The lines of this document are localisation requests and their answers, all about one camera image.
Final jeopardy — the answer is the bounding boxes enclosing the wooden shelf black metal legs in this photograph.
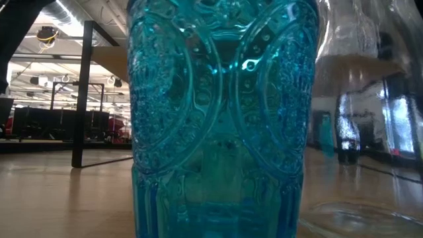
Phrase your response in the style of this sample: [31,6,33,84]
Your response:
[71,20,133,169]

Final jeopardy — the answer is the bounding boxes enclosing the blue embossed glass vase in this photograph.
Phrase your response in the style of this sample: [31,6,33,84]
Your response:
[127,0,321,238]

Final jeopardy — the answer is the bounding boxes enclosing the red background cabinet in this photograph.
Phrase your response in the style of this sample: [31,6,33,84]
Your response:
[108,117,132,143]

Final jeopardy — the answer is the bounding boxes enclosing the clear glass vase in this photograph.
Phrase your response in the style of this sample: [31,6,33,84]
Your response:
[297,0,423,238]

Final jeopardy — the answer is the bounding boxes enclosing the black background frame rig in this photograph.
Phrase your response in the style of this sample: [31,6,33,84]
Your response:
[50,81,105,112]

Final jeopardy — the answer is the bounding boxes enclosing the black aluminium table frame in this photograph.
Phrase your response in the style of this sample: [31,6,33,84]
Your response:
[0,138,133,155]

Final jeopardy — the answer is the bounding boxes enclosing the silver ceiling air duct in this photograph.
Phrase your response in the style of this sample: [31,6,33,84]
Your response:
[39,0,73,26]

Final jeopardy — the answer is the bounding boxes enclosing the ceiling reel yellow cable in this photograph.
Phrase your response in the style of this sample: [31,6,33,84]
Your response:
[35,25,59,54]

